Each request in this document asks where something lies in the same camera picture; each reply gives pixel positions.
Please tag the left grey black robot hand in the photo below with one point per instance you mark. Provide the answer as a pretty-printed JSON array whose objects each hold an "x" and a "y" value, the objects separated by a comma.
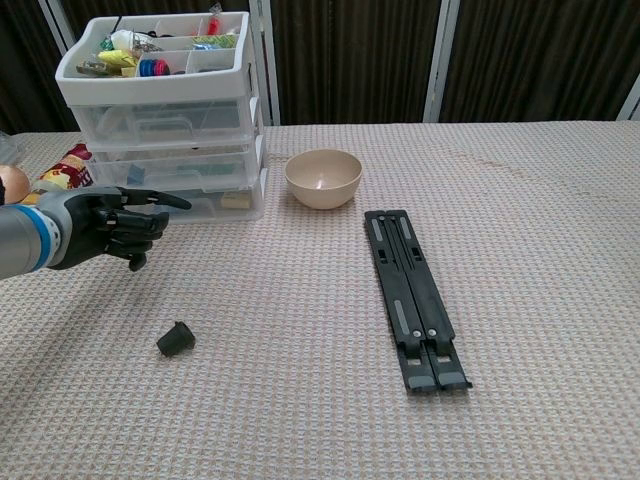
[{"x": 90, "y": 225}]

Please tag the clear plastic drawer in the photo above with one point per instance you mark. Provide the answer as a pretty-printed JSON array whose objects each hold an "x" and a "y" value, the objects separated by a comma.
[
  {"x": 235, "y": 212},
  {"x": 170, "y": 172},
  {"x": 115, "y": 120}
]

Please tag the black rubber cap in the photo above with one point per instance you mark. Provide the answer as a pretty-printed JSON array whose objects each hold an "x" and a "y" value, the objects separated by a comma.
[{"x": 175, "y": 340}]

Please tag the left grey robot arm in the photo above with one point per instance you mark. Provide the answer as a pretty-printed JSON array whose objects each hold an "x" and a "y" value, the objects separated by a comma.
[{"x": 20, "y": 240}]

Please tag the yellow small box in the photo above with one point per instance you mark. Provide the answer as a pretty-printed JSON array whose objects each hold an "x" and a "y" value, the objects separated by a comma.
[{"x": 235, "y": 201}]

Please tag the yellow capped sauce bottle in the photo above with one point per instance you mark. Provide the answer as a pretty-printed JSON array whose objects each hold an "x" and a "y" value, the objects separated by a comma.
[{"x": 62, "y": 172}]

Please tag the blue binder clips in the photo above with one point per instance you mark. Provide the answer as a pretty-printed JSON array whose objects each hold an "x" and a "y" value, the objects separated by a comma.
[{"x": 136, "y": 173}]

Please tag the beige onion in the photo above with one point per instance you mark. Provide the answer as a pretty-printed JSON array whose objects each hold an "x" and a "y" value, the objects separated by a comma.
[{"x": 15, "y": 182}]

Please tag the clear empty plastic bottle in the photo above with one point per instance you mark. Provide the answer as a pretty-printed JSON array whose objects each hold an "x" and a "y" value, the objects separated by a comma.
[{"x": 7, "y": 149}]

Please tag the green yellow packet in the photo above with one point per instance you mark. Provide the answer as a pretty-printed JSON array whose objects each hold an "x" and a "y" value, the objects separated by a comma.
[{"x": 216, "y": 40}]

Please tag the beige bowl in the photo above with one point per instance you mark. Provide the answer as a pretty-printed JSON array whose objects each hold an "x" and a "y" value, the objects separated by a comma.
[{"x": 322, "y": 177}]

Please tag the red wrapped candy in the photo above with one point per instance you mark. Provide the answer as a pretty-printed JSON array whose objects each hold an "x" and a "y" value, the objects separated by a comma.
[{"x": 215, "y": 21}]

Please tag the beige woven tablecloth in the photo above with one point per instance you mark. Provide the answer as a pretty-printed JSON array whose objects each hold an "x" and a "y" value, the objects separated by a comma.
[{"x": 300, "y": 425}]

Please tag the black white folding screen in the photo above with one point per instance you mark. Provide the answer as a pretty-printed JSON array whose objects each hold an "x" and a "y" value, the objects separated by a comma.
[{"x": 350, "y": 50}]

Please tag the black folding laptop stand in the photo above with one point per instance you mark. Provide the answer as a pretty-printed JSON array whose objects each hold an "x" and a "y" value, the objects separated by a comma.
[{"x": 417, "y": 295}]

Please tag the white plastic drawer organizer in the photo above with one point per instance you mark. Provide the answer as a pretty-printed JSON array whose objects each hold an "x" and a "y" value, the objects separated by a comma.
[{"x": 150, "y": 86}]

